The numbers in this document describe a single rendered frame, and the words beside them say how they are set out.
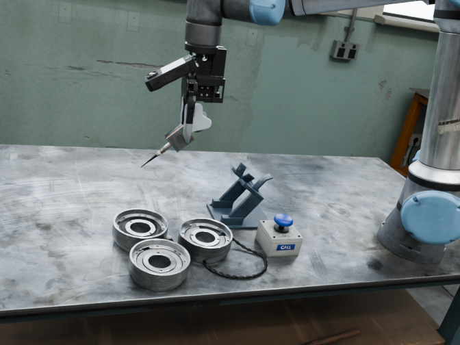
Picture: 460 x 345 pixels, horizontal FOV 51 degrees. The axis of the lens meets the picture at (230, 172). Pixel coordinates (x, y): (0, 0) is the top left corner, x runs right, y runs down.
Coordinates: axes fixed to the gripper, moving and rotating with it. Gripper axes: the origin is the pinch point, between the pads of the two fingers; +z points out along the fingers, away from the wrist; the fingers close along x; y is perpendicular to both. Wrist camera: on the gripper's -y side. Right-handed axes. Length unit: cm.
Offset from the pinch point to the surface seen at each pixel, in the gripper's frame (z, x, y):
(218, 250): 13.2, -27.3, 3.4
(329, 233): 17.2, -15.2, 32.8
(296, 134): 50, 150, 95
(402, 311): 44, -13, 61
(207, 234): 13.7, -20.5, 2.8
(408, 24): -20, 141, 146
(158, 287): 15.4, -34.5, -8.4
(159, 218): 12.1, -16.6, -6.4
